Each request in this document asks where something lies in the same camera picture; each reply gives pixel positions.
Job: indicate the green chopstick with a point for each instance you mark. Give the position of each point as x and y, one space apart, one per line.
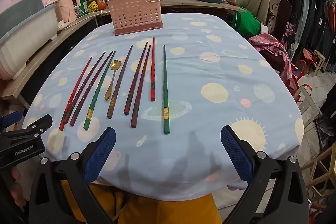
92 106
165 92

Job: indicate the green can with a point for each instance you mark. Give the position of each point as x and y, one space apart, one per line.
84 5

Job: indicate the green plastic bag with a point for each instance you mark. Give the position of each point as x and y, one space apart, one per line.
246 24

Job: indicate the blue printed tablecloth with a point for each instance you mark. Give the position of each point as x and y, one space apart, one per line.
210 69

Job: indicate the red tomato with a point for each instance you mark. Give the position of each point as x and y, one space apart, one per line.
102 5

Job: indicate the small wooden stool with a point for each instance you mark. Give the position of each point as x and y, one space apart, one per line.
319 60

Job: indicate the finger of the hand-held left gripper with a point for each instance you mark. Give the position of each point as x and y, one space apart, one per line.
39 123
11 117

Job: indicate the dark maroon chopstick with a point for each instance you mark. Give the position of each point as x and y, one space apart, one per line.
141 87
85 87
135 82
92 87

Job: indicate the person's yellow pants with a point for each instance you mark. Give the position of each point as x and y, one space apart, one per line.
168 211

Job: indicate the red stool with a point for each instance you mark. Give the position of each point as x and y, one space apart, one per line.
298 71

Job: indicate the person's left hand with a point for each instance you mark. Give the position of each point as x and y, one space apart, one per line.
17 184

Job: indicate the yellow packet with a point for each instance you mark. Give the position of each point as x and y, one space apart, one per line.
92 7

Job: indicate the gold flower spoon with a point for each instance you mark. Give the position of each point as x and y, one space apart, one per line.
115 65

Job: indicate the row of hanging clothes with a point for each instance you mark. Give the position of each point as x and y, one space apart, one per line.
315 3

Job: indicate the pink floral bag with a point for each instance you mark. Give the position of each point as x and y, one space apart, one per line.
273 50

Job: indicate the red chopstick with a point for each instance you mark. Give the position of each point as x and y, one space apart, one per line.
76 92
152 74

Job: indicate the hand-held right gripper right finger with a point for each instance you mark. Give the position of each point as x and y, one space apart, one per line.
236 153

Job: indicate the brown chopstick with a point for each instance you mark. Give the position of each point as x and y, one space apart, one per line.
120 82

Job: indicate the pink perforated utensil holder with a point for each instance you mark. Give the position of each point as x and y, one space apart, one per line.
131 14

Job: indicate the grey and white dish rack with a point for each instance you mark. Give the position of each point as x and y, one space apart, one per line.
23 29

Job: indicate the pink electric kettle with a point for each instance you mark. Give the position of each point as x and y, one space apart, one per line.
68 5

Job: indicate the wooden chair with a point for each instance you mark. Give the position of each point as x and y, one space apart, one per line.
307 106

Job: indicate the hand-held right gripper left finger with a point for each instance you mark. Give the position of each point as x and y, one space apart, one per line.
101 153

